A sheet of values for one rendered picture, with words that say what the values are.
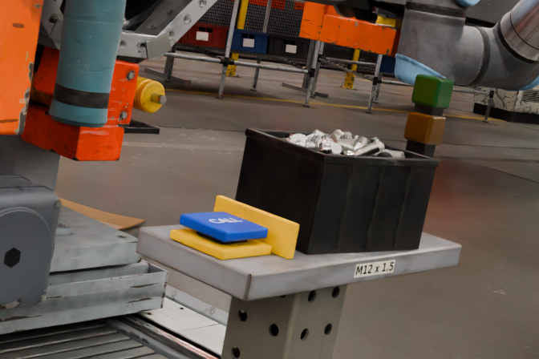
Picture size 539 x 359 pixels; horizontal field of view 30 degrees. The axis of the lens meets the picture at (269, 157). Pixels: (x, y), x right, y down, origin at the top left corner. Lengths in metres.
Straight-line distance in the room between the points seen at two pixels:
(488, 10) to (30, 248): 2.86
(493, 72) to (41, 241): 0.70
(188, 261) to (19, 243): 0.39
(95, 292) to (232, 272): 0.86
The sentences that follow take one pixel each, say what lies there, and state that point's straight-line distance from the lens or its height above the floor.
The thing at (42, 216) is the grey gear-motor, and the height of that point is 0.37.
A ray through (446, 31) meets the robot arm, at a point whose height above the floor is 0.72.
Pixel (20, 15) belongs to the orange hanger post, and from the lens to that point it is 1.13.
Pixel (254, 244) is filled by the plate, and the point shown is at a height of 0.46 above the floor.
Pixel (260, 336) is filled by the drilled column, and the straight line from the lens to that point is 1.19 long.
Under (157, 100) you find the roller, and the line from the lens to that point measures 1.79.
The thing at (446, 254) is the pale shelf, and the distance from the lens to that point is 1.33.
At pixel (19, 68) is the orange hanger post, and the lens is 1.15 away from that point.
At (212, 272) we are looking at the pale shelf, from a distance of 1.05.
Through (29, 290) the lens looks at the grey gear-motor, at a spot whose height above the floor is 0.27.
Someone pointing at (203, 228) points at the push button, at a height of 0.47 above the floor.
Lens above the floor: 0.72
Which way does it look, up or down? 9 degrees down
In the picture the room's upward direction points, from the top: 11 degrees clockwise
